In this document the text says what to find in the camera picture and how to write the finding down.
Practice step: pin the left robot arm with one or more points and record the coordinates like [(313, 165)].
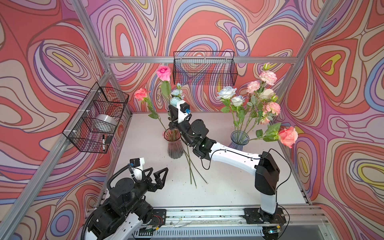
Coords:
[(126, 209)]

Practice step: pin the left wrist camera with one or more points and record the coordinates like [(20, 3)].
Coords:
[(137, 168)]

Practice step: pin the large salmon pink rose stem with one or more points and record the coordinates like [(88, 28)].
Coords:
[(273, 133)]

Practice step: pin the blue white rose stem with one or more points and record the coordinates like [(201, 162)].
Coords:
[(239, 111)]

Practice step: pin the pink carnation stem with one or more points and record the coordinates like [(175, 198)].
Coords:
[(259, 90)]

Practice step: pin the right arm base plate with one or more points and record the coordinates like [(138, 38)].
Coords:
[(258, 216)]

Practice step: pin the black wire basket back wall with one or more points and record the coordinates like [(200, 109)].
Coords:
[(205, 68)]

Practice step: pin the black wire basket wall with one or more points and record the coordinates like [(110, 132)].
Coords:
[(205, 68), (100, 114)]

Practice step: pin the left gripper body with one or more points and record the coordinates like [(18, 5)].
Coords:
[(149, 186)]

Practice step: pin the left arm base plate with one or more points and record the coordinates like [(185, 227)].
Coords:
[(158, 218)]

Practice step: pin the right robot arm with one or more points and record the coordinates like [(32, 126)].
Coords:
[(263, 167)]

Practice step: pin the pink grey glass vase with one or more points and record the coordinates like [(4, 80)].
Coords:
[(175, 147)]

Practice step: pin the purple glass vase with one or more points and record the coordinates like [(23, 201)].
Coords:
[(239, 139)]

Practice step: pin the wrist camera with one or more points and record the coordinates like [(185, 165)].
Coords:
[(184, 112), (137, 168)]

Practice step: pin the red pink rose stem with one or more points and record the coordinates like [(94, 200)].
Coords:
[(142, 95)]

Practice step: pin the black wire basket left wall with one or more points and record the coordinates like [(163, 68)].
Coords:
[(100, 114)]

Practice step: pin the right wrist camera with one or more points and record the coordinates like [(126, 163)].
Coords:
[(184, 112)]

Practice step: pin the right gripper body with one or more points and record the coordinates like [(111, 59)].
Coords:
[(173, 124)]

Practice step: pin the pale pink rose stem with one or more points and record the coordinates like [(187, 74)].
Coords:
[(192, 178)]

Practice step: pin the black marker pen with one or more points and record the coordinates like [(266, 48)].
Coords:
[(103, 143)]

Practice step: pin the light blue carnation stem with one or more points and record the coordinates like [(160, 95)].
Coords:
[(176, 95)]

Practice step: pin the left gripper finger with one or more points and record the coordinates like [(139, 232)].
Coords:
[(146, 174), (160, 178)]

